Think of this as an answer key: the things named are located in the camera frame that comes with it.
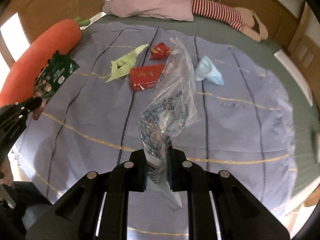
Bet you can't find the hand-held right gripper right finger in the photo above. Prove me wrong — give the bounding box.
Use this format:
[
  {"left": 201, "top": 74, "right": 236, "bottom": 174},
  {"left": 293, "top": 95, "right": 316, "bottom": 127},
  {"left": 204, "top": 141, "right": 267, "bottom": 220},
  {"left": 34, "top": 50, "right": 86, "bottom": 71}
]
[{"left": 167, "top": 148, "right": 293, "bottom": 240}]

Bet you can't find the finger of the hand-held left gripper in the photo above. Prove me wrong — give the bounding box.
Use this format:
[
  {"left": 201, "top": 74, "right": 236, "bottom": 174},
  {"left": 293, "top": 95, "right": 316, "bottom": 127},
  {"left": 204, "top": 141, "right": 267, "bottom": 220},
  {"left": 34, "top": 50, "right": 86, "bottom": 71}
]
[{"left": 6, "top": 97, "right": 43, "bottom": 120}]

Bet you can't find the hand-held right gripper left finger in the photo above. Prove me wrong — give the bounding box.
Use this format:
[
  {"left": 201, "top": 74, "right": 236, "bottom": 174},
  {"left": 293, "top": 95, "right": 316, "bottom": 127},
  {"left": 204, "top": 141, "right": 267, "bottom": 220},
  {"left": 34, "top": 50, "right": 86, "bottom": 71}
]
[{"left": 25, "top": 149, "right": 148, "bottom": 240}]

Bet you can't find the green snack packet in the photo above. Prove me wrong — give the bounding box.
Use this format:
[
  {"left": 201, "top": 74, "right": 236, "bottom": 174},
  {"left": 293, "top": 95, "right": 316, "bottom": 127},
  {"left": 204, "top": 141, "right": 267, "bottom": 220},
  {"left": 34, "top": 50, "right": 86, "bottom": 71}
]
[{"left": 32, "top": 51, "right": 80, "bottom": 120}]

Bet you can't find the clear blue-printed plastic bag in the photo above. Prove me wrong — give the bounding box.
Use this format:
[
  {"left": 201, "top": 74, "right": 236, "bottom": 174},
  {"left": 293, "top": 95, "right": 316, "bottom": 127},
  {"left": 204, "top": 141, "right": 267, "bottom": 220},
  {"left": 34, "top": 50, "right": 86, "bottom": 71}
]
[{"left": 138, "top": 35, "right": 199, "bottom": 212}]

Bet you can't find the person's left hand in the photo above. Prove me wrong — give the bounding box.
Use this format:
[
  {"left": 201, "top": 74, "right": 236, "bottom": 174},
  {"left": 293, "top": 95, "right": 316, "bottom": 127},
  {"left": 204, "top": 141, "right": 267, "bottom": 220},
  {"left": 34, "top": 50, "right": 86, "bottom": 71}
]
[{"left": 0, "top": 159, "right": 14, "bottom": 188}]

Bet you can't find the orange carrot plush pillow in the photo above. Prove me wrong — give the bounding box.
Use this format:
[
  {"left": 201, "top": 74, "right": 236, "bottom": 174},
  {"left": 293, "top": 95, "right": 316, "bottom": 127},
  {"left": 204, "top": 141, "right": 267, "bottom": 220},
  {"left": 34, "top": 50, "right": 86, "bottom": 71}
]
[{"left": 0, "top": 17, "right": 90, "bottom": 108}]

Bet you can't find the blue checked blanket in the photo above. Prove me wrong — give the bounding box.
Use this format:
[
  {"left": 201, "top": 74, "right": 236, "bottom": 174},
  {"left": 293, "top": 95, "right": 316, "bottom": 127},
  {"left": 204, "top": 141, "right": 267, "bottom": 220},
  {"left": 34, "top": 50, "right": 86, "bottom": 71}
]
[{"left": 11, "top": 21, "right": 300, "bottom": 240}]

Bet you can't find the red flat box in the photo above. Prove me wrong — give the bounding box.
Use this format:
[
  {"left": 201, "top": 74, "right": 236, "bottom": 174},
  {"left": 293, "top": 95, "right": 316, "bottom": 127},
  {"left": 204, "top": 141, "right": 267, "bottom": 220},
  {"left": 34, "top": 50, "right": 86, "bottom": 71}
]
[{"left": 129, "top": 64, "right": 165, "bottom": 92}]

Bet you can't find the green folded paper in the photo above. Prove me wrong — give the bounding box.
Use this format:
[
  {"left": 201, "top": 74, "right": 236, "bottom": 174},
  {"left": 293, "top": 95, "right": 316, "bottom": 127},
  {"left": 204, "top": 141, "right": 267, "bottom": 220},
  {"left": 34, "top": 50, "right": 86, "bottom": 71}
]
[{"left": 106, "top": 44, "right": 150, "bottom": 83}]

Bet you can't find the light blue crumpled bag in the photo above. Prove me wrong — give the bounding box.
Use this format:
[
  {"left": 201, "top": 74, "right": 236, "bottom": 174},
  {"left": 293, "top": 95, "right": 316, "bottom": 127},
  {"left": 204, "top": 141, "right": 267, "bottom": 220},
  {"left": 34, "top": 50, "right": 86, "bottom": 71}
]
[{"left": 194, "top": 56, "right": 224, "bottom": 85}]

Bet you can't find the red crumpled wrapper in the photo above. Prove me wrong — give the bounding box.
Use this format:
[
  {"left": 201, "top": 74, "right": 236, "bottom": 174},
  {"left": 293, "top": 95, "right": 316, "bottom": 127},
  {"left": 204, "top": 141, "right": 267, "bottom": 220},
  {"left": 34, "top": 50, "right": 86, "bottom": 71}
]
[{"left": 149, "top": 42, "right": 172, "bottom": 60}]

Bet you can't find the purple pillow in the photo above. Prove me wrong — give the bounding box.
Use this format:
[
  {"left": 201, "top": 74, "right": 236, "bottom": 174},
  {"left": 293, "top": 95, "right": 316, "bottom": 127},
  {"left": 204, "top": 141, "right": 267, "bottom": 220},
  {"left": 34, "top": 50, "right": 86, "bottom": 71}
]
[{"left": 102, "top": 0, "right": 197, "bottom": 22}]

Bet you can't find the striped plush rabbit toy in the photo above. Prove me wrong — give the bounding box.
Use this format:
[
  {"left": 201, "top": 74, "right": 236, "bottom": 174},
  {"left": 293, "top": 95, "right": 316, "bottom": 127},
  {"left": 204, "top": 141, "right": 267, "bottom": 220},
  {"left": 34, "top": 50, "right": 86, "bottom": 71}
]
[{"left": 191, "top": 0, "right": 269, "bottom": 42}]

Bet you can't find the wooden bed frame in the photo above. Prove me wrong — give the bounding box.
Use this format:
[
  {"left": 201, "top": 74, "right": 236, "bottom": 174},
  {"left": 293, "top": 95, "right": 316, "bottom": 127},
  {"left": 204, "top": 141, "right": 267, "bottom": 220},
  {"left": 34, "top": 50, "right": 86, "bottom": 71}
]
[{"left": 0, "top": 0, "right": 320, "bottom": 205}]

